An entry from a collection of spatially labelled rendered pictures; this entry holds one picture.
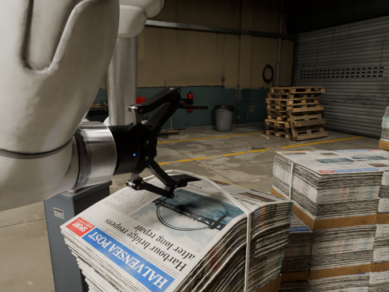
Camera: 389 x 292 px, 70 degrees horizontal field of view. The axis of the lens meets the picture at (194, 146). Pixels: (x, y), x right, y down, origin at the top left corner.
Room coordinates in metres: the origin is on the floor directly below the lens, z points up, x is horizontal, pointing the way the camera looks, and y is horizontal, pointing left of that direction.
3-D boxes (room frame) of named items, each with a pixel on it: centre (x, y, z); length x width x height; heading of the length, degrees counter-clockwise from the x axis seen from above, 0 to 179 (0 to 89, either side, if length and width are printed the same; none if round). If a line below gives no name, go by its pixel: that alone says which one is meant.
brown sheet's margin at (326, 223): (1.20, -0.58, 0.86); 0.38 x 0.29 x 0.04; 11
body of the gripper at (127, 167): (0.42, 0.10, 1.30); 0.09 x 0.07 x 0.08; 138
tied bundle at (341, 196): (1.20, -0.58, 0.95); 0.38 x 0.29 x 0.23; 11
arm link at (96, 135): (0.37, 0.15, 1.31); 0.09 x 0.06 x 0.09; 48
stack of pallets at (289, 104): (7.60, -2.73, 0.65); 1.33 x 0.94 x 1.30; 120
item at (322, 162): (1.20, -0.58, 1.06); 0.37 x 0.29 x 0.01; 11
